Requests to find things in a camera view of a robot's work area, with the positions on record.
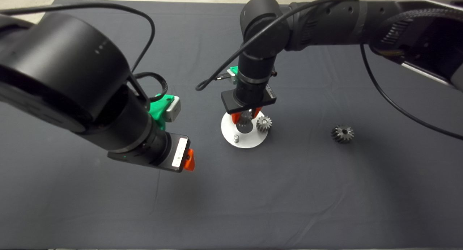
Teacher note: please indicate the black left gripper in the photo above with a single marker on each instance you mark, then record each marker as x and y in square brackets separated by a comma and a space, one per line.
[173, 154]

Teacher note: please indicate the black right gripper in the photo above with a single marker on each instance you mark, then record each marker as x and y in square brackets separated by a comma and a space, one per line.
[231, 103]

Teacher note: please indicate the small steel gear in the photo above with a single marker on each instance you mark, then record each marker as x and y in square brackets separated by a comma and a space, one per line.
[264, 123]
[246, 117]

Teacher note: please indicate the large dark steel gear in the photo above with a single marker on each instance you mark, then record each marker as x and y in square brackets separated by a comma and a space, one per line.
[342, 134]

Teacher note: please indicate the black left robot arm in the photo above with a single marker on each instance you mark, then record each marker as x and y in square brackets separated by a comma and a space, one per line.
[61, 76]

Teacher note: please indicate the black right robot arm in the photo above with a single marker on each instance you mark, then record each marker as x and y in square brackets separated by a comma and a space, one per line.
[325, 22]

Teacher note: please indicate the round metal plate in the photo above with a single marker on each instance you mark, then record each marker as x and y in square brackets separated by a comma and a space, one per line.
[249, 141]

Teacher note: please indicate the dark grey table cloth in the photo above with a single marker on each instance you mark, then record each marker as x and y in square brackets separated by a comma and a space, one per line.
[217, 206]

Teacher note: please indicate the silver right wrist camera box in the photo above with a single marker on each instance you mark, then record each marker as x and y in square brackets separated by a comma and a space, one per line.
[231, 77]

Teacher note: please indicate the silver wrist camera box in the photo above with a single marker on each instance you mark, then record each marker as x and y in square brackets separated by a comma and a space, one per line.
[173, 109]
[231, 77]

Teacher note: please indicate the green right camera mount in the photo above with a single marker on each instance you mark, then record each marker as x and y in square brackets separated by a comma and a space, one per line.
[235, 71]

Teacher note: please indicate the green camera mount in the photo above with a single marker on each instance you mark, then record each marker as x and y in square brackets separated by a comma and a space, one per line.
[235, 71]
[158, 110]

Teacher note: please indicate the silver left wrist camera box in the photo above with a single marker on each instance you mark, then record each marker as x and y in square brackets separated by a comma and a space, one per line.
[173, 109]

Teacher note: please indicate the green left camera mount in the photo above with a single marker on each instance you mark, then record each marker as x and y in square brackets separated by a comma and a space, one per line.
[158, 110]

